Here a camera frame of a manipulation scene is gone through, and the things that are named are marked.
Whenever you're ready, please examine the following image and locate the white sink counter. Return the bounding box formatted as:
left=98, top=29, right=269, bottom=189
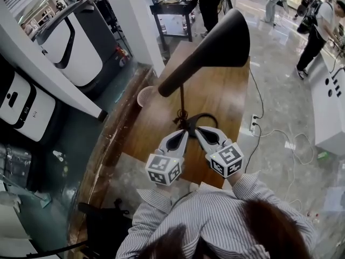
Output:
left=307, top=51, right=345, bottom=156

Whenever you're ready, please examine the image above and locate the white box appliance black trim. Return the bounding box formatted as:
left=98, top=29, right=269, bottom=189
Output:
left=0, top=70, right=57, bottom=142

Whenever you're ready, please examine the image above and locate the clear acrylic box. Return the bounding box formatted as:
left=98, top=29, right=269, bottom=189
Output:
left=0, top=144, right=52, bottom=209

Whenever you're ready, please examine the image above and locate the white grey delivery robot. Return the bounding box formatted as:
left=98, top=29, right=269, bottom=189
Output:
left=33, top=0, right=127, bottom=97

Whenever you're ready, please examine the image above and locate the black faucet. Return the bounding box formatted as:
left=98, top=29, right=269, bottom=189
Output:
left=329, top=65, right=345, bottom=78

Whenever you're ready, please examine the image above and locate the person's left forearm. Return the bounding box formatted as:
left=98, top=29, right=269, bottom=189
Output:
left=126, top=183, right=176, bottom=226

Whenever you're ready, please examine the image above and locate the black power cable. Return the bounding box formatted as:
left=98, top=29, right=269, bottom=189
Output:
left=249, top=67, right=265, bottom=120
left=244, top=122, right=263, bottom=172

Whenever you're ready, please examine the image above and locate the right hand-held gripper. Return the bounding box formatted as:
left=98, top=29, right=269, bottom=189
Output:
left=194, top=126, right=245, bottom=179

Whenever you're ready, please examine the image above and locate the red and white canister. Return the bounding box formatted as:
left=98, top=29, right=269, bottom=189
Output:
left=115, top=44, right=130, bottom=67

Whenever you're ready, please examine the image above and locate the black office chair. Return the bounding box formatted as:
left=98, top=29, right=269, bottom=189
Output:
left=78, top=197, right=135, bottom=259

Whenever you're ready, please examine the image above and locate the white round table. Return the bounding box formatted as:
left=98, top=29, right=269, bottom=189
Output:
left=0, top=233, right=89, bottom=259

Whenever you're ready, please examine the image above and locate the white power strip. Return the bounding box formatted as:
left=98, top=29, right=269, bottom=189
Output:
left=249, top=114, right=259, bottom=132

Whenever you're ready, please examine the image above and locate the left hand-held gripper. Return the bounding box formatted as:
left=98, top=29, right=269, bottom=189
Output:
left=145, top=129, right=189, bottom=186

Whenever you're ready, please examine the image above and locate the clear plastic bottle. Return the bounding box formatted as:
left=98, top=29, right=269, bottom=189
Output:
left=52, top=149, right=67, bottom=163

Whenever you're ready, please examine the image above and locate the black equipment stand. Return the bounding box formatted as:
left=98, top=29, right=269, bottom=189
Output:
left=95, top=0, right=134, bottom=58

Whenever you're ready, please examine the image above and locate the wooden table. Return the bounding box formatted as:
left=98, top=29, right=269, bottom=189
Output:
left=122, top=40, right=251, bottom=189

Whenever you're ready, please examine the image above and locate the striped shirt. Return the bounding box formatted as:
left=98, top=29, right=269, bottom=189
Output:
left=115, top=171, right=319, bottom=259

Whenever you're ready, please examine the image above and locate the white cable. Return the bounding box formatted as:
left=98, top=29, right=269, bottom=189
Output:
left=258, top=128, right=316, bottom=213

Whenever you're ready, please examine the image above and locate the clear bottle red cap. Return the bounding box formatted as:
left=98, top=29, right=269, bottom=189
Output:
left=307, top=210, right=321, bottom=225

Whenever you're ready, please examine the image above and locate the person's right forearm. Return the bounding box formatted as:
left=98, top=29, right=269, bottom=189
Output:
left=225, top=171, right=273, bottom=207

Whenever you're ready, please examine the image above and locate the white paper cup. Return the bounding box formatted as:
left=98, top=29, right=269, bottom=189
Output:
left=136, top=85, right=157, bottom=110

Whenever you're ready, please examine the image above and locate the black table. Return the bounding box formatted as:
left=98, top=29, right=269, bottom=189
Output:
left=149, top=0, right=199, bottom=52

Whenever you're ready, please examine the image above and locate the black desk lamp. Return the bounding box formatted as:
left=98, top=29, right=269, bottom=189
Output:
left=157, top=8, right=251, bottom=139

